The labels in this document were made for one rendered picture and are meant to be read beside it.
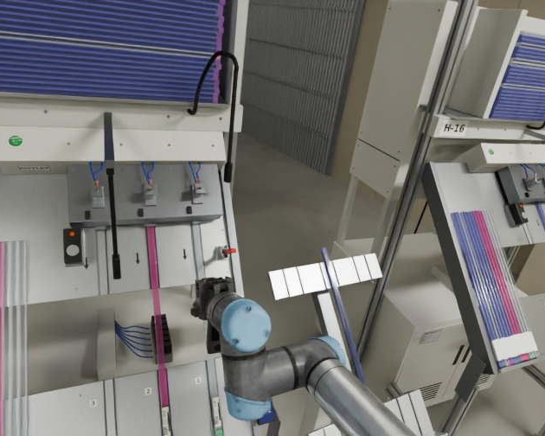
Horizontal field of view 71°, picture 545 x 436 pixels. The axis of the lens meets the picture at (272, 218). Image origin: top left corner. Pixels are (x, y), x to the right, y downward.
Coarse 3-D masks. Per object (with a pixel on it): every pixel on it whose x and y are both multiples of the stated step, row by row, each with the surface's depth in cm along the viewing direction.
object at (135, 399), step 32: (96, 384) 82; (128, 384) 84; (192, 384) 88; (32, 416) 76; (64, 416) 78; (96, 416) 80; (128, 416) 82; (160, 416) 84; (192, 416) 86; (224, 416) 89
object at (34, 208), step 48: (0, 192) 85; (48, 192) 88; (0, 240) 82; (48, 240) 86; (96, 240) 89; (144, 240) 93; (192, 240) 97; (48, 288) 83; (96, 288) 86; (144, 288) 90
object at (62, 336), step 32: (160, 288) 149; (32, 320) 126; (64, 320) 128; (96, 320) 130; (128, 320) 132; (192, 320) 136; (32, 352) 115; (64, 352) 117; (96, 352) 118; (128, 352) 120; (192, 352) 123; (32, 384) 106; (64, 384) 107
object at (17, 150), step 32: (0, 128) 81; (32, 128) 83; (64, 128) 85; (96, 128) 88; (0, 160) 79; (32, 160) 81; (64, 160) 84; (96, 160) 86; (128, 160) 88; (160, 160) 91; (192, 160) 94; (224, 160) 97
